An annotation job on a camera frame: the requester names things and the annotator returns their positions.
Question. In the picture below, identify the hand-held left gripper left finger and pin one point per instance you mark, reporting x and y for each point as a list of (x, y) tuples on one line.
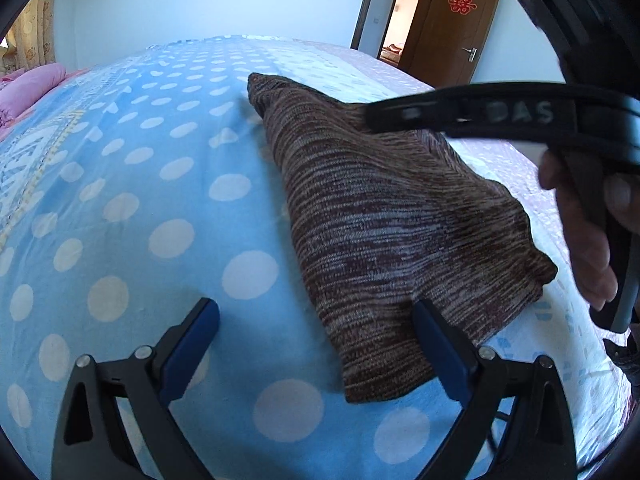
[(192, 345)]

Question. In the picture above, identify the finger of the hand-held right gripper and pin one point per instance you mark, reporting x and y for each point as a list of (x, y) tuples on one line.
[(475, 110)]

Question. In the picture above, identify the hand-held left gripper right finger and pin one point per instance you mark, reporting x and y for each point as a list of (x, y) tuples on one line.
[(440, 350)]

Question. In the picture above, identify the brown knitted sweater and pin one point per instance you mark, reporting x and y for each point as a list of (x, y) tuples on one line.
[(390, 220)]

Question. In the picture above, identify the person's right hand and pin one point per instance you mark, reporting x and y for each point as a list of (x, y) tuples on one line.
[(580, 240)]

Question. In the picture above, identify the brown wooden door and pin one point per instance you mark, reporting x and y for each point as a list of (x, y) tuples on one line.
[(450, 45)]

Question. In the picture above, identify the red paper door decoration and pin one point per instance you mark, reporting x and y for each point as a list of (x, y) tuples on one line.
[(463, 1)]

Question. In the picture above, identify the blue polka dot blanket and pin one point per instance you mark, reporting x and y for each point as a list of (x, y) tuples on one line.
[(150, 185)]

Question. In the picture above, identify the pink pillow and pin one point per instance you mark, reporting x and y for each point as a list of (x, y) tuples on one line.
[(25, 92)]

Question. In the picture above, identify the yellow patterned curtain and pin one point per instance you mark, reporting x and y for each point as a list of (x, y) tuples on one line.
[(35, 35)]

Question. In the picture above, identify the dark door frame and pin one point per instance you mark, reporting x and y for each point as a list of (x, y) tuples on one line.
[(364, 5)]

